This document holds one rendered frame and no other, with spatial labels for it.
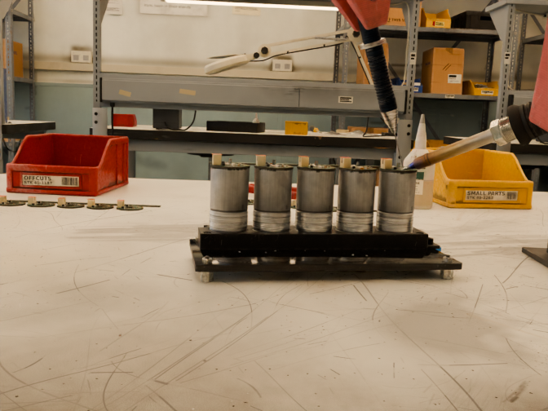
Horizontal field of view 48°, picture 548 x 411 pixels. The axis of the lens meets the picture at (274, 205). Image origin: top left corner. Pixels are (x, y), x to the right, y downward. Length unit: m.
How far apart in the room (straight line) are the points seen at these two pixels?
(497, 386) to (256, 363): 0.09
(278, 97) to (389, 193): 2.27
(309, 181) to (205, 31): 4.47
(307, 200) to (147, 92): 2.33
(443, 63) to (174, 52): 1.95
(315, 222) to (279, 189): 0.03
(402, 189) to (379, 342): 0.16
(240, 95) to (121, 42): 2.36
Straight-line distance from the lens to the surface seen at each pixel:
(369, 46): 0.39
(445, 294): 0.36
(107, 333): 0.28
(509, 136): 0.39
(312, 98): 2.68
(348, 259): 0.38
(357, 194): 0.40
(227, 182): 0.38
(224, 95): 2.67
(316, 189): 0.39
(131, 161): 3.40
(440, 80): 4.59
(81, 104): 4.95
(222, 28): 4.84
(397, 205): 0.41
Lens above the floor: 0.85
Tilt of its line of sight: 9 degrees down
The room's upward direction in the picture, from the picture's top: 2 degrees clockwise
